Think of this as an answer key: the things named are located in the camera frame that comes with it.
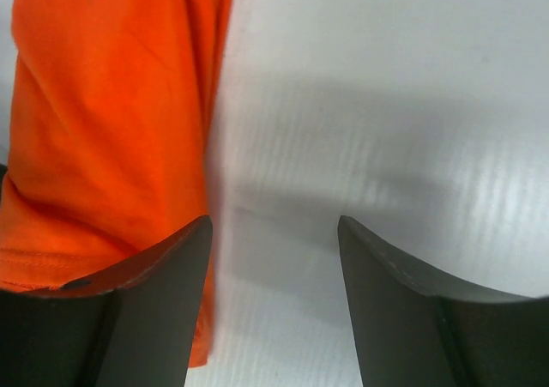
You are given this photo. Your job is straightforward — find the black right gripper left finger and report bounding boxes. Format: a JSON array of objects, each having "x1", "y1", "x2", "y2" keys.
[{"x1": 1, "y1": 216, "x2": 213, "y2": 387}]

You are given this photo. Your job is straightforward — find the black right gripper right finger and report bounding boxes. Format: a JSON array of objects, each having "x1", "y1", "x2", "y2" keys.
[{"x1": 338, "y1": 216, "x2": 548, "y2": 386}]

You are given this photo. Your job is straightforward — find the orange t-shirt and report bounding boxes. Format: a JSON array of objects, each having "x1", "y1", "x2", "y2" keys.
[{"x1": 0, "y1": 0, "x2": 238, "y2": 369}]

